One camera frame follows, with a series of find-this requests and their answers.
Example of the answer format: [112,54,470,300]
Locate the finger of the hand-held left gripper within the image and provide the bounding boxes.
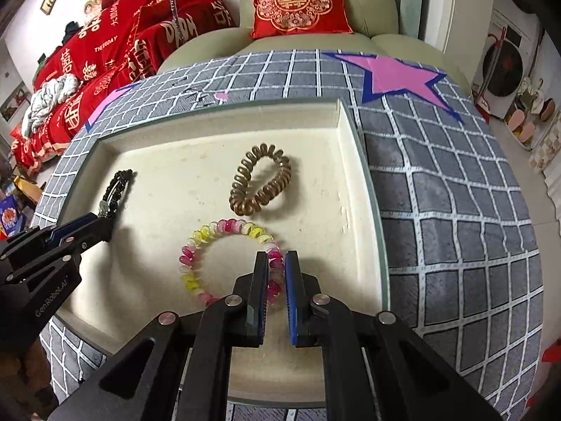
[0,212,101,261]
[0,218,117,285]

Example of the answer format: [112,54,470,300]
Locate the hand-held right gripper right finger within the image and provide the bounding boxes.
[284,250,505,421]

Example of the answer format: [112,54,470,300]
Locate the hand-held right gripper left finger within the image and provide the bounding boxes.
[46,250,270,421]

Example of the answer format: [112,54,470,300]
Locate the black beaded hair clip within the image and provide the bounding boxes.
[99,169,133,220]

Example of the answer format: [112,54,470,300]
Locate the pink yellow spiral hair tie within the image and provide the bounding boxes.
[178,218,283,308]

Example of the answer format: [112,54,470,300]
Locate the cream jewelry tray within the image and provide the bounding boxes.
[52,99,391,404]

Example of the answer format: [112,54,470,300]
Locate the blue printed box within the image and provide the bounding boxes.
[0,195,22,238]

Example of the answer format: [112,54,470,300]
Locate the yellow box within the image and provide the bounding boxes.
[15,175,40,202]

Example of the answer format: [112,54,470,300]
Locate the grey white knitted cloth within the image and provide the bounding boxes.
[20,74,80,136]

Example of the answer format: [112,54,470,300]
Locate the red printed blanket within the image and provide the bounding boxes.
[11,0,239,172]

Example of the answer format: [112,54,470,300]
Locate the grey checked blanket pink stars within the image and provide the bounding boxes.
[33,50,548,421]

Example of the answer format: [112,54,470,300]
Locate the dark cloth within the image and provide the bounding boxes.
[61,21,80,47]

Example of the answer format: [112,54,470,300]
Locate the pale green sofa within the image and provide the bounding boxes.
[155,0,474,97]

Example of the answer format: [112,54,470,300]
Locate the red gold embroidered cushion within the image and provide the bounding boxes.
[248,0,353,39]

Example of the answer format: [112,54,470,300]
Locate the white box with dark disc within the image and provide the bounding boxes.
[473,9,544,117]

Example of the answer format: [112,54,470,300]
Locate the pale teal curtain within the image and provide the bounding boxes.
[390,0,421,38]

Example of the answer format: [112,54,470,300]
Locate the brown spiral hair tie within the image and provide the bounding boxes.
[229,142,292,216]

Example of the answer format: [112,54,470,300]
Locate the framed wall photo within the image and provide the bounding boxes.
[0,88,31,121]

